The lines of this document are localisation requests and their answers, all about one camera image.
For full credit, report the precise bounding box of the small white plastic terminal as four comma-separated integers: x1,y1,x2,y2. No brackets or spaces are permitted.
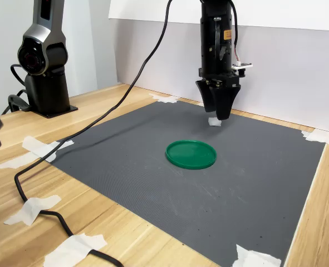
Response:
208,116,223,128

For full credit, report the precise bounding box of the round green lid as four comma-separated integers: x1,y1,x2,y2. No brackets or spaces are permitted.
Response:
165,140,218,170

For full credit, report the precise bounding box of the dark grey mat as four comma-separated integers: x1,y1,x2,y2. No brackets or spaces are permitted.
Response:
47,100,327,267

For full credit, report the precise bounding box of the thin black camera wire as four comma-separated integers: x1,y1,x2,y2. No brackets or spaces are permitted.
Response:
227,0,242,67

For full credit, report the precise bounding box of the thick black camera cable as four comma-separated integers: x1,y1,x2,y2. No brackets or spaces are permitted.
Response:
14,0,174,267

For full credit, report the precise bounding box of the black power cable with plug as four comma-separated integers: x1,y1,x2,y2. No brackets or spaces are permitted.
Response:
1,63,31,116

